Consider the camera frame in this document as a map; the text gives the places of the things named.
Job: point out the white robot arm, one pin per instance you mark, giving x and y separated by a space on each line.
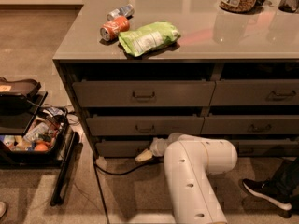
188 162

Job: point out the white shoe tip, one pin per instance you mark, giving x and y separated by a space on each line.
3 208

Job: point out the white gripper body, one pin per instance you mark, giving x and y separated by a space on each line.
158 146

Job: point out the dark glass object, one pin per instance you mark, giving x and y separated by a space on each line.
289 6

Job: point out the black bin with groceries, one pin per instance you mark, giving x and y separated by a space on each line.
49 127

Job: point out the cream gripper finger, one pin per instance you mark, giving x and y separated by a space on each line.
146 155

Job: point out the brown leather bag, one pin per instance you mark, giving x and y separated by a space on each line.
23 89

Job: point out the green chip bag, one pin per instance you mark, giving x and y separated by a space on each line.
151 37

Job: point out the black sneaker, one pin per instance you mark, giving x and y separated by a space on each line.
267 191

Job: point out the grey drawer cabinet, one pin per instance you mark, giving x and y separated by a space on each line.
136 70

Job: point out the blue jeans leg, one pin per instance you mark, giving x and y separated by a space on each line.
286 177

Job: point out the orange fruit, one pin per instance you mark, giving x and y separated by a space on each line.
41 147

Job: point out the grey drawer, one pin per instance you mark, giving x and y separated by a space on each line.
121 149
251 124
256 92
143 93
266 148
143 125

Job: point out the orange soda can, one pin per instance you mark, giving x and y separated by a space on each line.
111 29

